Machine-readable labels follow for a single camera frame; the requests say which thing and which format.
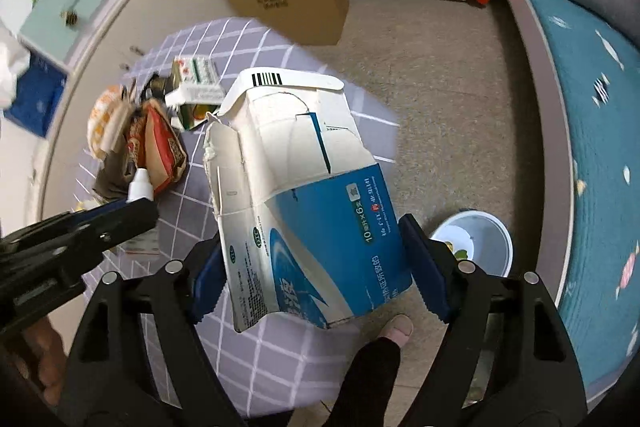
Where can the person's foot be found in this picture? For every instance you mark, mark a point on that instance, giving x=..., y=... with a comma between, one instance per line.
x=375, y=372

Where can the brown wrapper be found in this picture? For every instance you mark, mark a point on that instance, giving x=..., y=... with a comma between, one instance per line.
x=112, y=177

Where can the white green carton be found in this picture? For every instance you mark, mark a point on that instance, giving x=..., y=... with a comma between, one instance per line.
x=192, y=99

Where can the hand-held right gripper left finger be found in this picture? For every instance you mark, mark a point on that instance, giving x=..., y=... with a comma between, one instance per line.
x=206, y=277

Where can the small white plastic bottle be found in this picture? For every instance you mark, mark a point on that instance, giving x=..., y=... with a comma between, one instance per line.
x=140, y=184

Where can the light blue trash bin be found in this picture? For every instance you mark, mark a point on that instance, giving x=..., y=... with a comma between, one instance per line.
x=480, y=237

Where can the blue bag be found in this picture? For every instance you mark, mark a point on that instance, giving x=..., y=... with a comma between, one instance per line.
x=37, y=97

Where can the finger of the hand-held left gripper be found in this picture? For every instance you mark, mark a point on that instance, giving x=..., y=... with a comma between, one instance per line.
x=115, y=222
x=100, y=207

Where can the pine cone drawer knob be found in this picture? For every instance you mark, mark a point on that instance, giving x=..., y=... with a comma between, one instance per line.
x=70, y=18

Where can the red snack packet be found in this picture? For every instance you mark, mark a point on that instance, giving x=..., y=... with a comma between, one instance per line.
x=160, y=147

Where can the orange white snack wrapper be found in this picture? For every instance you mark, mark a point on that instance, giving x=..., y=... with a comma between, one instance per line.
x=107, y=117

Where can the purple checked table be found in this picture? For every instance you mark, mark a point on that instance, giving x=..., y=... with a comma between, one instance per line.
x=300, y=357

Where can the blue white carton box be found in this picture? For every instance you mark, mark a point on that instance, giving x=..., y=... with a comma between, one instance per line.
x=300, y=157

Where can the person's left hand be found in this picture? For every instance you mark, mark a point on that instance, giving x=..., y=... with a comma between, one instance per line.
x=47, y=357

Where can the white paper slip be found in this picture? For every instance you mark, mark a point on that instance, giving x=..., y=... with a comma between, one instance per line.
x=145, y=247

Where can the green white medicine box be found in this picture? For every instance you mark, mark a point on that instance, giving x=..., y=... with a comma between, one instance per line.
x=197, y=71

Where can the dark wrapper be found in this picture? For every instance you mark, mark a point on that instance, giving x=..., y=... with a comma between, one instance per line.
x=159, y=87

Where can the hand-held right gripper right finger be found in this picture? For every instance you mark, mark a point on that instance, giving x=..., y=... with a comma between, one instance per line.
x=425, y=267

